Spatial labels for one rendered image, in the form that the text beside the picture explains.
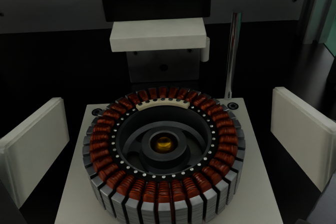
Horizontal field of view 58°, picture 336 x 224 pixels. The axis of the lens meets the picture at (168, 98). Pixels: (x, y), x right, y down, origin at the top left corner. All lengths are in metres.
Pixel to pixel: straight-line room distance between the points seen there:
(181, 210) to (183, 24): 0.11
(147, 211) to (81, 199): 0.07
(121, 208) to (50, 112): 0.07
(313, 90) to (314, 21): 0.10
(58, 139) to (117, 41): 0.07
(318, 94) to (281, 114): 0.16
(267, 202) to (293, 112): 0.08
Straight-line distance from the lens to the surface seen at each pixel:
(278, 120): 0.19
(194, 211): 0.19
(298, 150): 0.17
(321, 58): 0.40
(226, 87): 0.28
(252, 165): 0.24
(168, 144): 0.22
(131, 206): 0.18
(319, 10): 0.40
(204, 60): 0.33
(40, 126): 0.17
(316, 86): 0.35
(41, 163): 0.17
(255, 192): 0.23
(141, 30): 0.20
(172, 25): 0.20
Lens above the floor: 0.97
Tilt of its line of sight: 41 degrees down
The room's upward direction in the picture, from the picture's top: 3 degrees counter-clockwise
